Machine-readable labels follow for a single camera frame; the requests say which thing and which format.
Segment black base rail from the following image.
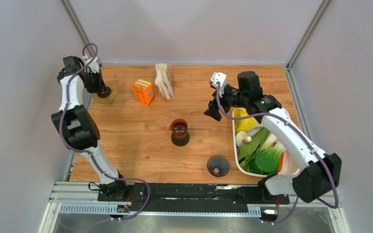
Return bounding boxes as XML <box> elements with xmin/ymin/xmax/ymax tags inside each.
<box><xmin>88</xmin><ymin>183</ymin><xmax>289</xmax><ymax>213</ymax></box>

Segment orange carrot toy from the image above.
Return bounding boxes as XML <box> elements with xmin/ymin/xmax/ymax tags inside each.
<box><xmin>277</xmin><ymin>152</ymin><xmax>285</xmax><ymax>172</ymax></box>

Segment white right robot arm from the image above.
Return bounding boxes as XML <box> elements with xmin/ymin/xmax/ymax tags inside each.
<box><xmin>204</xmin><ymin>71</ymin><xmax>342</xmax><ymax>209</ymax></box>

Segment white plastic basin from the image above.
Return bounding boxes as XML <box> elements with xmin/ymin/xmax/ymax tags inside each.
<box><xmin>233</xmin><ymin>121</ymin><xmax>299</xmax><ymax>177</ymax></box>

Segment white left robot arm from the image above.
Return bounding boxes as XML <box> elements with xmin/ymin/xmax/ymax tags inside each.
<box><xmin>51</xmin><ymin>55</ymin><xmax>129</xmax><ymax>201</ymax></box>

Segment green bok choy toy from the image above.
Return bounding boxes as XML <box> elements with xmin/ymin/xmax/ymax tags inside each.
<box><xmin>237</xmin><ymin>127</ymin><xmax>286</xmax><ymax>176</ymax></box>

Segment white mushroom toy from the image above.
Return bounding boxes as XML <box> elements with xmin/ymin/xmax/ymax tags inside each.
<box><xmin>235</xmin><ymin>131</ymin><xmax>252</xmax><ymax>147</ymax></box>

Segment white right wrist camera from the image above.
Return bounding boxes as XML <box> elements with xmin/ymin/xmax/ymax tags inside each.
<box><xmin>209</xmin><ymin>72</ymin><xmax>227</xmax><ymax>90</ymax></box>

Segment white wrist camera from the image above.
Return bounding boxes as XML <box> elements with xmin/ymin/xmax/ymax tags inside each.
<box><xmin>209</xmin><ymin>72</ymin><xmax>227</xmax><ymax>90</ymax></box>
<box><xmin>82</xmin><ymin>55</ymin><xmax>102</xmax><ymax>73</ymax></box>

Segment stack of paper coffee filters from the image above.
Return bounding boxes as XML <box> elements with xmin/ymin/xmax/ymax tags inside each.
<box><xmin>154</xmin><ymin>63</ymin><xmax>173</xmax><ymax>100</ymax></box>

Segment blue ribbed coffee dripper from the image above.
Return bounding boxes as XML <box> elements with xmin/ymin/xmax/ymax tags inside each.
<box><xmin>206</xmin><ymin>155</ymin><xmax>230</xmax><ymax>178</ymax></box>

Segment brown glass carafe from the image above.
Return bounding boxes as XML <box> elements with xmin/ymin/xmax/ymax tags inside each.
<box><xmin>169</xmin><ymin>118</ymin><xmax>190</xmax><ymax>147</ymax></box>

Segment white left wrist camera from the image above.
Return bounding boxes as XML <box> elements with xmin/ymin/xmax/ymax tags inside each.
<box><xmin>82</xmin><ymin>55</ymin><xmax>102</xmax><ymax>73</ymax></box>

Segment yellow napa cabbage toy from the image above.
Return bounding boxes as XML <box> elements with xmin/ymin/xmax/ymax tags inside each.
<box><xmin>233</xmin><ymin>108</ymin><xmax>263</xmax><ymax>133</ymax></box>

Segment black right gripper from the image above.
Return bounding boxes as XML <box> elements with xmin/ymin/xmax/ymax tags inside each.
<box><xmin>203</xmin><ymin>83</ymin><xmax>248</xmax><ymax>121</ymax></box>

